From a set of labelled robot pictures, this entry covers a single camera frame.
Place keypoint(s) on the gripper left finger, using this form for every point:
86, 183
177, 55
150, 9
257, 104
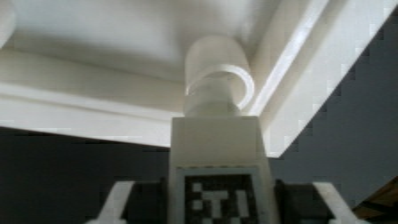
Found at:
136, 204

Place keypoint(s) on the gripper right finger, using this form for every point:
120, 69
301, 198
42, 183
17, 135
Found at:
312, 204

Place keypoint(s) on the white leg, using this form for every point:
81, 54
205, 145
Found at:
221, 186

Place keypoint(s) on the white square table top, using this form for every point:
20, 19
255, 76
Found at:
100, 57

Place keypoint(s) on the white L-shaped fence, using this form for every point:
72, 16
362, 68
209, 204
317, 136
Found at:
315, 40

